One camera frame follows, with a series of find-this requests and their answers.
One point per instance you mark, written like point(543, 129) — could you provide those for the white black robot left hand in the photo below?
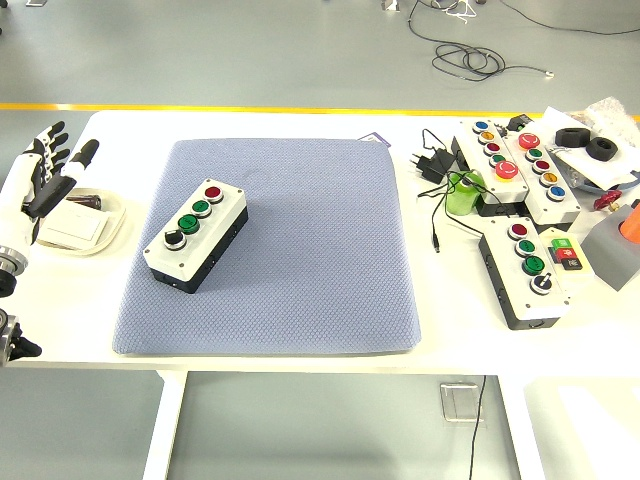
point(15, 200)

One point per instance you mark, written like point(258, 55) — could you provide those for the four-button white control box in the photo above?
point(533, 264)
point(188, 222)

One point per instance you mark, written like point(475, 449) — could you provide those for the five-button box yellow-ringed stop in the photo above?
point(506, 170)

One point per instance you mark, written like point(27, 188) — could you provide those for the five-button box plain red stop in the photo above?
point(529, 141)

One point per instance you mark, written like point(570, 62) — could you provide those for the white oval dish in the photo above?
point(112, 220)

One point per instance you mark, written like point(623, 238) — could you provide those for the white table leg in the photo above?
point(160, 430)
point(522, 435)

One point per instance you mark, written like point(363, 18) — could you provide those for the grey-blue honeycomb mat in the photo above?
point(310, 260)

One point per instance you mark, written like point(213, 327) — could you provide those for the purple edged card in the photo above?
point(375, 136)

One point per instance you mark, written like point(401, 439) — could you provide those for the black power adapter plug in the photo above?
point(435, 167)

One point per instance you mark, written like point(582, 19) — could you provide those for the green plastic bottle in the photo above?
point(457, 200)

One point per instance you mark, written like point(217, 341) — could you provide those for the grey floor socket plate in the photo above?
point(460, 402)

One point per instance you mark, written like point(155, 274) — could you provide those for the small black device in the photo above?
point(520, 122)

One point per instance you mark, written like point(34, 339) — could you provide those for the blue round plate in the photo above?
point(597, 189)

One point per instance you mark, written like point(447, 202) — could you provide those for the white foam sheet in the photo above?
point(600, 170)

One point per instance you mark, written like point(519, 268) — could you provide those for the grey block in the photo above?
point(610, 255)

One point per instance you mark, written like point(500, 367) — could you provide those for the clear bubble wrap bag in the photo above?
point(615, 117)

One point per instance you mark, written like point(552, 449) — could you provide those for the orange cylinder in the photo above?
point(632, 225)

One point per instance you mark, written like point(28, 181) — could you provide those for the white wall switch plate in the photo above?
point(75, 227)

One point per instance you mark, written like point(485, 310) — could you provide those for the grey metal floor bracket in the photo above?
point(389, 5)

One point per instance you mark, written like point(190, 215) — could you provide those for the cream switch green red keys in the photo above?
point(565, 250)

